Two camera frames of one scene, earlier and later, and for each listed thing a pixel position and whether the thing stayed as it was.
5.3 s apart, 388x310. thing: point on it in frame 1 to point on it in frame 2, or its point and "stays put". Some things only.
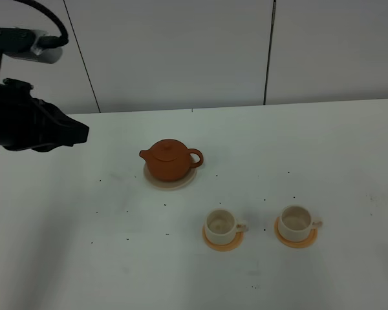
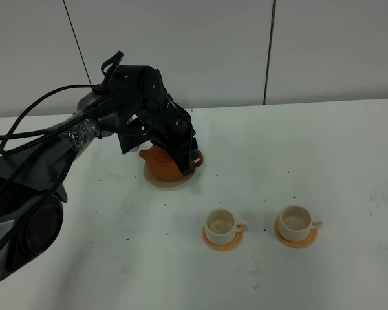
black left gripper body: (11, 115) to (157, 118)
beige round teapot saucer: (172, 185) stays put
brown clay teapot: (169, 160) stays put
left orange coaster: (237, 241) stays put
